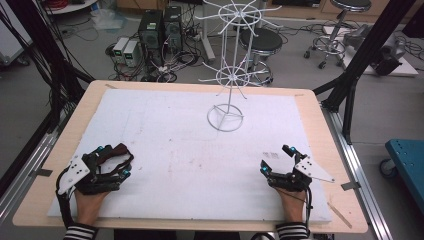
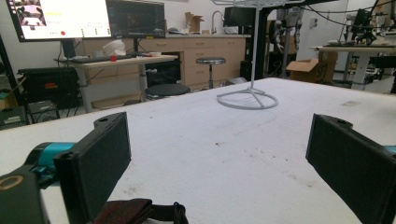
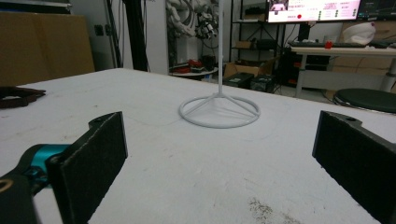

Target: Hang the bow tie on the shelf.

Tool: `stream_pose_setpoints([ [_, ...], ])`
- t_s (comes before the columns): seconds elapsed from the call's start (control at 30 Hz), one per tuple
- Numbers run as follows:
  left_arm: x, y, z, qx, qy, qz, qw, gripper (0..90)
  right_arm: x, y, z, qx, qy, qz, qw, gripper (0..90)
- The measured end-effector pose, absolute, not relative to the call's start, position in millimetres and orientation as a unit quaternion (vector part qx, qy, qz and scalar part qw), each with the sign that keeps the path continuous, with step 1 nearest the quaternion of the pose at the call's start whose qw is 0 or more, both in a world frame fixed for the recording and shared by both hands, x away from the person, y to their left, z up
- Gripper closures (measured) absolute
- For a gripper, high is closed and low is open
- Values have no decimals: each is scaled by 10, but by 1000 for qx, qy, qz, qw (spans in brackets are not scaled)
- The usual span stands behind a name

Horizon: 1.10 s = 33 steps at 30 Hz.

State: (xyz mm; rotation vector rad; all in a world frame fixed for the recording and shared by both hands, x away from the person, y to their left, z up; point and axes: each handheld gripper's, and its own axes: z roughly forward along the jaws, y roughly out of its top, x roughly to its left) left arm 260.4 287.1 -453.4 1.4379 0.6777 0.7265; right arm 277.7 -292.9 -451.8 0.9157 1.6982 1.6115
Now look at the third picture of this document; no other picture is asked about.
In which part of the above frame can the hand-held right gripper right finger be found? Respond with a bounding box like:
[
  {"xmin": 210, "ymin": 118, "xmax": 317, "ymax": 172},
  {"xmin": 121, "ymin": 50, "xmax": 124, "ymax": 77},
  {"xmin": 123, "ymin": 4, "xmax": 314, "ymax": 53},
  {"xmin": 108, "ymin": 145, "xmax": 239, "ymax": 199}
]
[{"xmin": 312, "ymin": 110, "xmax": 396, "ymax": 224}]

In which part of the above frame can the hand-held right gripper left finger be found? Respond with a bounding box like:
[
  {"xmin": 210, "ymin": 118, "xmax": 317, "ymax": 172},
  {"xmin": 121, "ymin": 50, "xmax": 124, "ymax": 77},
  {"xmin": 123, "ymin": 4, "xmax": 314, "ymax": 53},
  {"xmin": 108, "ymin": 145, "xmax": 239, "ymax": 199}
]
[{"xmin": 45, "ymin": 111, "xmax": 129, "ymax": 224}]

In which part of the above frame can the dark green round stool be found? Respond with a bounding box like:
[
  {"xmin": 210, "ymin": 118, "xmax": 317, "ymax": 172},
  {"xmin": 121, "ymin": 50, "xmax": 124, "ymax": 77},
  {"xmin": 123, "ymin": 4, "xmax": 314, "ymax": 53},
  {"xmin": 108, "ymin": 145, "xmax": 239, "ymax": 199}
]
[{"xmin": 332, "ymin": 88, "xmax": 396, "ymax": 114}]

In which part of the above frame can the white desk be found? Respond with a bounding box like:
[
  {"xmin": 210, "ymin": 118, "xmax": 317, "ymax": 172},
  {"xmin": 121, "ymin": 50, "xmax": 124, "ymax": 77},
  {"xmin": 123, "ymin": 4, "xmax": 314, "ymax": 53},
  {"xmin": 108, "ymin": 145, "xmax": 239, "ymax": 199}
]
[{"xmin": 289, "ymin": 46, "xmax": 396, "ymax": 99}]

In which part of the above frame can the black keyboard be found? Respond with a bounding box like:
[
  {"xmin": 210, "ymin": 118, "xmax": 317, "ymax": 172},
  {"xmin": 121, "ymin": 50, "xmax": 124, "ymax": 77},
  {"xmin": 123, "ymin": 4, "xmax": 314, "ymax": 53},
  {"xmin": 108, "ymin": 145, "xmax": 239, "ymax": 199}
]
[{"xmin": 288, "ymin": 40, "xmax": 368, "ymax": 49}]

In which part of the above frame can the black storage box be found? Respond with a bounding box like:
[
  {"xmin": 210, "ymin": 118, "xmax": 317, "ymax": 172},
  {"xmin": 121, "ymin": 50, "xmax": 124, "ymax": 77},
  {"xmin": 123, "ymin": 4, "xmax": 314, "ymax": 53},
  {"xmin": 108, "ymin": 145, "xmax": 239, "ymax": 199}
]
[
  {"xmin": 249, "ymin": 74, "xmax": 276, "ymax": 93},
  {"xmin": 222, "ymin": 72, "xmax": 255, "ymax": 90}
]

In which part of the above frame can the white plush toy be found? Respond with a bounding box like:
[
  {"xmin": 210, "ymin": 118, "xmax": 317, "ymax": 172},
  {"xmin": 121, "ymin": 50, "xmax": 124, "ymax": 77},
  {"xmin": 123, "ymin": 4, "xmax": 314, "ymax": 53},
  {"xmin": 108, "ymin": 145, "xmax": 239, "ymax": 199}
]
[{"xmin": 342, "ymin": 21, "xmax": 377, "ymax": 45}]

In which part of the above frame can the brown cardboard panel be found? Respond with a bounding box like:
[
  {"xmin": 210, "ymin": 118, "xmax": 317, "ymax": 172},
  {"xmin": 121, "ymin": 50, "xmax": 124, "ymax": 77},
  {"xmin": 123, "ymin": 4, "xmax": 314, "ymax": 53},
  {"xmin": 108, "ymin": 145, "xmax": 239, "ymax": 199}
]
[{"xmin": 0, "ymin": 11, "xmax": 96, "ymax": 87}]

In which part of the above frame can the black vertical pole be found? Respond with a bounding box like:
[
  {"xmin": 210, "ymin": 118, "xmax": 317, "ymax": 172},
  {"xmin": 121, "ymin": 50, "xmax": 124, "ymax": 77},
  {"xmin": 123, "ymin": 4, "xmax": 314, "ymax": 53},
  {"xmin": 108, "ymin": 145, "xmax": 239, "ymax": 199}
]
[{"xmin": 123, "ymin": 0, "xmax": 149, "ymax": 73}]

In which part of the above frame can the round white side table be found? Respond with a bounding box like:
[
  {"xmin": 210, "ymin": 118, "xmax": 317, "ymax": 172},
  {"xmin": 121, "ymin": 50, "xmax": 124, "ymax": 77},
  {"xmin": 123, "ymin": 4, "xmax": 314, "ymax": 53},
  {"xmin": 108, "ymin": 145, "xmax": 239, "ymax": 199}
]
[{"xmin": 170, "ymin": 66, "xmax": 219, "ymax": 81}]

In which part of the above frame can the white metal stand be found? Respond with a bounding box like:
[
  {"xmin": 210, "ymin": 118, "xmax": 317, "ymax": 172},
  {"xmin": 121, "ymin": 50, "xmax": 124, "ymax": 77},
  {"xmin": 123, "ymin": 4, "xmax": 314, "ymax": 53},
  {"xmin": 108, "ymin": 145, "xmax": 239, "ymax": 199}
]
[{"xmin": 178, "ymin": 0, "xmax": 262, "ymax": 130}]

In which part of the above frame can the open cardboard box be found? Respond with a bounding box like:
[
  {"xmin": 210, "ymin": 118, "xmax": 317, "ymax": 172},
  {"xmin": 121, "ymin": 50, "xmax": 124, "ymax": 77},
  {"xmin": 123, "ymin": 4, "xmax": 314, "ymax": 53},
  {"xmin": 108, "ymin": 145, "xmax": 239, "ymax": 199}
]
[{"xmin": 223, "ymin": 57, "xmax": 278, "ymax": 80}]

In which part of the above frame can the computer monitor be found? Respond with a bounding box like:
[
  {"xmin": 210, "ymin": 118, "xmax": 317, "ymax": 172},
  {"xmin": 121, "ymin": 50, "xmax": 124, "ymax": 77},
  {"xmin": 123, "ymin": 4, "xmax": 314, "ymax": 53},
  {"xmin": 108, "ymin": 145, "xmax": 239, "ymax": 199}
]
[{"xmin": 266, "ymin": 0, "xmax": 362, "ymax": 23}]

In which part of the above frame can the black metal shelf rack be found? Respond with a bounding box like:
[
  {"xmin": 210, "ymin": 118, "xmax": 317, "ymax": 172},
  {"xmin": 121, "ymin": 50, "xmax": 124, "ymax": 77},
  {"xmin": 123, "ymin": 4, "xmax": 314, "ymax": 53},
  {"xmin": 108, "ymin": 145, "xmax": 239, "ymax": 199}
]
[{"xmin": 229, "ymin": 0, "xmax": 288, "ymax": 78}]

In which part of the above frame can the dark brown strap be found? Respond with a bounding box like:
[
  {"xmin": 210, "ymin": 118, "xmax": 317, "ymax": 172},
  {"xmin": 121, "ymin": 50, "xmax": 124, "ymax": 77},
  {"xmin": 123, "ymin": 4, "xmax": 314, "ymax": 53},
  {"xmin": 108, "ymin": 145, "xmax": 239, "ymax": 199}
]
[{"xmin": 0, "ymin": 86, "xmax": 47, "ymax": 109}]

